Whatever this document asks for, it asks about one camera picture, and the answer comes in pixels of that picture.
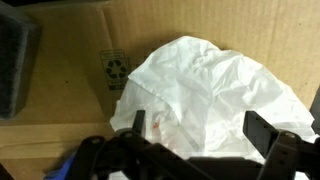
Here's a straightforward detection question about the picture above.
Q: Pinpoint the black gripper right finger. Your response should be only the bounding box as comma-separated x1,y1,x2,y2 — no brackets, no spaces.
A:
242,110,320,180

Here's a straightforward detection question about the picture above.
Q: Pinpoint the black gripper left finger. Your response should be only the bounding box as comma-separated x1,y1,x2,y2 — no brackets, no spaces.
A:
68,109,208,180

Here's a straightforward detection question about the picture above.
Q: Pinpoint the white plastic bag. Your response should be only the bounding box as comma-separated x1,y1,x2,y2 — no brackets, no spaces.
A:
109,35,319,180

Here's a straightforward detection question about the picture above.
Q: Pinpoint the dark grey felt eraser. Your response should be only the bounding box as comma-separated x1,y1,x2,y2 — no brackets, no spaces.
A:
0,6,43,120

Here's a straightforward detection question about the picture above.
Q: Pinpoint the large cardboard box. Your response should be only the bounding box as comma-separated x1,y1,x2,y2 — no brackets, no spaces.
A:
0,0,320,180

